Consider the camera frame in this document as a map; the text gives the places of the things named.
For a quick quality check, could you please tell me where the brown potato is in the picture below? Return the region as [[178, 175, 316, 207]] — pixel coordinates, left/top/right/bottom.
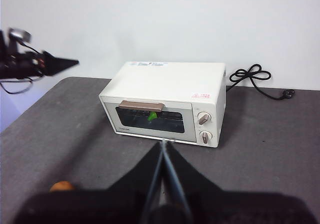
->
[[49, 181, 76, 193]]

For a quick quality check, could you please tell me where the beige oven knob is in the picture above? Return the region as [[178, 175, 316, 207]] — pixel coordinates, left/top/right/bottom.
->
[[197, 111, 214, 126], [198, 129, 214, 144]]

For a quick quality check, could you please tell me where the oven door with beige handle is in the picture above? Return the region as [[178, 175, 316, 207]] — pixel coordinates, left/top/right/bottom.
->
[[101, 98, 195, 144]]

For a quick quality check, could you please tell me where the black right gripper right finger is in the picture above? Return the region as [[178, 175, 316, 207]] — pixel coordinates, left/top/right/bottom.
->
[[163, 142, 319, 224]]

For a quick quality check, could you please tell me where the black power cord with plug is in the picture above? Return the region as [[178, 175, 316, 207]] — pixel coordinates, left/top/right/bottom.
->
[[224, 63, 296, 101]]

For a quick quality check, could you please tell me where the metal wire oven rack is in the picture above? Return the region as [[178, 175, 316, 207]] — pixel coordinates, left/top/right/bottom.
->
[[117, 113, 185, 133]]

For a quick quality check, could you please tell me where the white Toshiba toaster oven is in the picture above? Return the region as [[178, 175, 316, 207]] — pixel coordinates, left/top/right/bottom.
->
[[98, 61, 227, 149]]

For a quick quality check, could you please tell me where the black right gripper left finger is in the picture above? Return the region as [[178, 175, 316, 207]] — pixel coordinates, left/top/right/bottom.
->
[[13, 141, 164, 224]]

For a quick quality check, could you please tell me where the pale grey left wrist camera box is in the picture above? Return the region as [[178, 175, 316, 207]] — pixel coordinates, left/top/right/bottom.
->
[[8, 27, 33, 42]]

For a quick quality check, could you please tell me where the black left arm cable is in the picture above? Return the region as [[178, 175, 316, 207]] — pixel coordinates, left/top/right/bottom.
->
[[0, 77, 35, 95]]

